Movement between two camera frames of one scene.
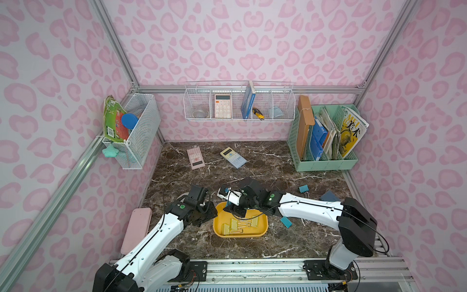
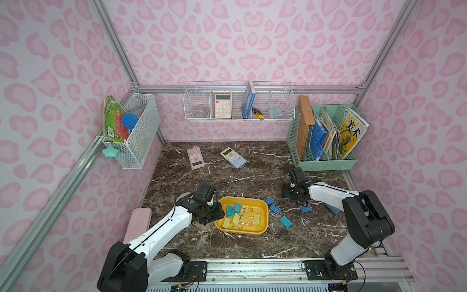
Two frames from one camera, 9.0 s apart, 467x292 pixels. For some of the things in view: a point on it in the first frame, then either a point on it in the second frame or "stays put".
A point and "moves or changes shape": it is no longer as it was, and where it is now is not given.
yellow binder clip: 235,224 moves or changes shape
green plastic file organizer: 323,137 stays put
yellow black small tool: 258,114 stays put
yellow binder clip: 227,231 moves or changes shape
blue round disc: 129,120 stays put
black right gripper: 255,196 to 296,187
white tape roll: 183,194 stays put
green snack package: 114,129 stays put
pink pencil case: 138,227 stays put
